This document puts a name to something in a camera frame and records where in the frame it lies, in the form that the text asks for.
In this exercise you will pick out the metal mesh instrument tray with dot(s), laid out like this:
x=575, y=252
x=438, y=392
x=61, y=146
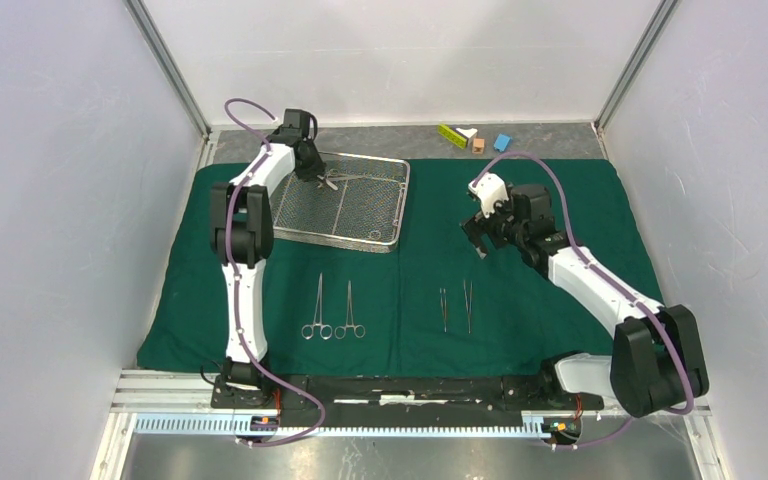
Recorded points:
x=303, y=212

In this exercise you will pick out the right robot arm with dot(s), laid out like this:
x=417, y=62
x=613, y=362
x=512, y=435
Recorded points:
x=656, y=363

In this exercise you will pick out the yellow-green lego brick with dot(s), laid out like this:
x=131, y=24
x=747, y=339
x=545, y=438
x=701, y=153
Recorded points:
x=453, y=135

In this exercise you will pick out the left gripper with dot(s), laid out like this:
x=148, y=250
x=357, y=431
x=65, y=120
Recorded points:
x=318, y=166

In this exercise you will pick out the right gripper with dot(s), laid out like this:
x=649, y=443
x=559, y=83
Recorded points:
x=478, y=226

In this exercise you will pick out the brown wooden cube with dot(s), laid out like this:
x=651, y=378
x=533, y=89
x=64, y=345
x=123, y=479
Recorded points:
x=477, y=146

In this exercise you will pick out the steel forceps with ring handles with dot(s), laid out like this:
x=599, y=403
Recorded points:
x=317, y=326

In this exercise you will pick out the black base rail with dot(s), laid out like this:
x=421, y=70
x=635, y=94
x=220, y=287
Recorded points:
x=517, y=404

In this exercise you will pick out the green surgical cloth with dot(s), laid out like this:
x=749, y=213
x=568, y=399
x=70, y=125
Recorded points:
x=519, y=319

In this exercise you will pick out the blue small block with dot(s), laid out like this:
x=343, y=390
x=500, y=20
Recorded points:
x=502, y=143

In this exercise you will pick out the steel scalpel handle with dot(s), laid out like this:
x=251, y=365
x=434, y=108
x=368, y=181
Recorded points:
x=344, y=177

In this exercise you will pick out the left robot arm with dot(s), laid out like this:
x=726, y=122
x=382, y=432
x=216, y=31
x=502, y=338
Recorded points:
x=242, y=236

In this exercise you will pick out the white small block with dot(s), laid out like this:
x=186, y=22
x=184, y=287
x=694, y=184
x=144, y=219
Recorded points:
x=469, y=134

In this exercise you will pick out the pointed steel tweezers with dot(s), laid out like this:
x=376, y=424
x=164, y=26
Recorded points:
x=468, y=304

